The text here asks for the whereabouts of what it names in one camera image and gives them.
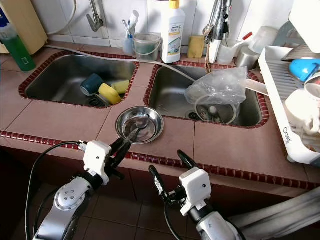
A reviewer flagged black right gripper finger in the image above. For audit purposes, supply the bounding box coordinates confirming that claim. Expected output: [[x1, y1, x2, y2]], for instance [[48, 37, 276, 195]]
[[176, 148, 199, 172], [148, 164, 169, 202]]

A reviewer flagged stainless steel spoon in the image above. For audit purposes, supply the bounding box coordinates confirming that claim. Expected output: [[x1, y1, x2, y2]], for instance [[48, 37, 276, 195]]
[[129, 115, 148, 143]]

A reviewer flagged stainless steel bowl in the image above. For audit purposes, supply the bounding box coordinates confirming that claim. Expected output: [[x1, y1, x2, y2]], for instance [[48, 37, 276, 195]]
[[115, 106, 165, 145]]

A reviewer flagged yellow bowl with grey base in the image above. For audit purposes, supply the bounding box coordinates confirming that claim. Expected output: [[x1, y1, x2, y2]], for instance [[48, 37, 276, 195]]
[[97, 82, 123, 106]]

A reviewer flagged teal ceramic mug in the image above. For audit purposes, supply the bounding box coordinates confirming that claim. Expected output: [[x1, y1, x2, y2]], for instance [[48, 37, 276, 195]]
[[80, 73, 105, 97]]

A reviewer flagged clear round plastic container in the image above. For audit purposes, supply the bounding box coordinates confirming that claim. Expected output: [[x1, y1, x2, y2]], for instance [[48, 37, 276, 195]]
[[195, 95, 238, 126]]

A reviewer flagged yellow green scouring sponge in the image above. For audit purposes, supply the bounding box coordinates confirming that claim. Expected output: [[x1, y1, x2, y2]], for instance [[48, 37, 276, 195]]
[[111, 80, 131, 95]]

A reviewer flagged steel sink basin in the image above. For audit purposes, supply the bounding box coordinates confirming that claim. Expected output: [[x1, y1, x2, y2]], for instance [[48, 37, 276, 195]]
[[19, 53, 140, 109], [147, 64, 270, 129]]

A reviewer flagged clear plastic bag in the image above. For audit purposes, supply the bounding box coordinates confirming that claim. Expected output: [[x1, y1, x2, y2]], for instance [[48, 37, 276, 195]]
[[185, 66, 248, 106]]

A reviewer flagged clear toothbrush cup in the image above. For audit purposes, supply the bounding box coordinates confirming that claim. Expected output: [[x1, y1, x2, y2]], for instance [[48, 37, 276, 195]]
[[122, 35, 137, 56]]

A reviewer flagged white rack drain spout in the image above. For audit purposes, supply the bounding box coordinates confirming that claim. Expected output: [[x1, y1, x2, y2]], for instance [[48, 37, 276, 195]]
[[245, 80, 271, 96]]

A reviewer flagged clear small plastic bucket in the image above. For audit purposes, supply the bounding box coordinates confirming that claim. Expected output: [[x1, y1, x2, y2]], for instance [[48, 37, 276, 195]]
[[132, 33, 162, 63]]

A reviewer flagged mustard yellow sponge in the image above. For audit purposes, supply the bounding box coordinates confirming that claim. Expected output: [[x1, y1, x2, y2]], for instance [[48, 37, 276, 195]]
[[186, 35, 206, 59]]

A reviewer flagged clear plastic cup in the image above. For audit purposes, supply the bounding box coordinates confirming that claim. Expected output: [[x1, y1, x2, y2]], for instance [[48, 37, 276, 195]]
[[217, 42, 237, 65]]

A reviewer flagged white dish rack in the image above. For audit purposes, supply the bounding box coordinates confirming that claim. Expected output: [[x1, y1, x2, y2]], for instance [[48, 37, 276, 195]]
[[258, 45, 320, 167]]

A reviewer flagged blue white toothbrush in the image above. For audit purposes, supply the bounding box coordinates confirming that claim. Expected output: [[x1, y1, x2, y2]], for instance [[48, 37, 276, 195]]
[[124, 19, 133, 40]]

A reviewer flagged stainless steel cup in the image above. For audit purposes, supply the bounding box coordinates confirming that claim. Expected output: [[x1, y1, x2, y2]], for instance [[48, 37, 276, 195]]
[[234, 45, 261, 70]]

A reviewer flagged white bottle yellow cap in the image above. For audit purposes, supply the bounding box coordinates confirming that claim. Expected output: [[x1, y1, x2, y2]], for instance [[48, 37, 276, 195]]
[[160, 0, 187, 65]]

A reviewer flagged white ceramic cup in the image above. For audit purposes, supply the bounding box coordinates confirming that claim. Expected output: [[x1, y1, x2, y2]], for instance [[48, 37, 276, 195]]
[[284, 87, 320, 136]]

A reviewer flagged green dish soap bottle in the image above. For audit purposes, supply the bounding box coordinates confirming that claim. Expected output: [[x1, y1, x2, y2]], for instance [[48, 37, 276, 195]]
[[0, 20, 37, 72]]

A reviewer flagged chrome sink faucet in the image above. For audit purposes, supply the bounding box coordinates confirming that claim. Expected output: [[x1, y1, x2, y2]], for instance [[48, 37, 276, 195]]
[[202, 0, 236, 43]]

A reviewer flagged clear plastic jug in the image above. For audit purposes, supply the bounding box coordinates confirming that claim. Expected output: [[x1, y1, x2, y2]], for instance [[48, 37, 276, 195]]
[[249, 26, 279, 55]]

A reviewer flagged blue plastic bowl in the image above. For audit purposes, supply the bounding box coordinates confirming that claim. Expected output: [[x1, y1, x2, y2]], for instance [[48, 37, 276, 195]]
[[288, 57, 320, 83]]

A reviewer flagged beige water purifier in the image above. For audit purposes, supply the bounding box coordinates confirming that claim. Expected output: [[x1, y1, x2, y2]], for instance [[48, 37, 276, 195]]
[[0, 0, 49, 55]]

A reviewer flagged white cutlery holder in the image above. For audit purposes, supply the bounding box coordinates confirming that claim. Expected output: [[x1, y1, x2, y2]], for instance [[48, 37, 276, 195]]
[[289, 0, 320, 41]]

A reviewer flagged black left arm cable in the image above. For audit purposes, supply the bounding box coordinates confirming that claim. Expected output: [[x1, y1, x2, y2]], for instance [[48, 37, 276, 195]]
[[24, 141, 87, 240]]

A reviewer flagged grey water hose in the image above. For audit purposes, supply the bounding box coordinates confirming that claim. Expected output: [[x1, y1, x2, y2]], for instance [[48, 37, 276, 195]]
[[45, 44, 196, 85]]

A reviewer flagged chrome wall tap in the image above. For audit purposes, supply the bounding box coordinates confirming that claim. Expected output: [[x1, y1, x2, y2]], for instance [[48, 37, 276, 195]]
[[86, 0, 105, 33]]

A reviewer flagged red handled utensil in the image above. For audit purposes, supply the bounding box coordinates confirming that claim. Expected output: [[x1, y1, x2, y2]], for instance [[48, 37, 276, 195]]
[[239, 31, 254, 46]]

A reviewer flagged white purifier hose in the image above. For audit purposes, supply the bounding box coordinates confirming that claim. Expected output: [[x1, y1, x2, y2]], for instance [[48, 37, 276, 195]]
[[46, 0, 79, 37]]

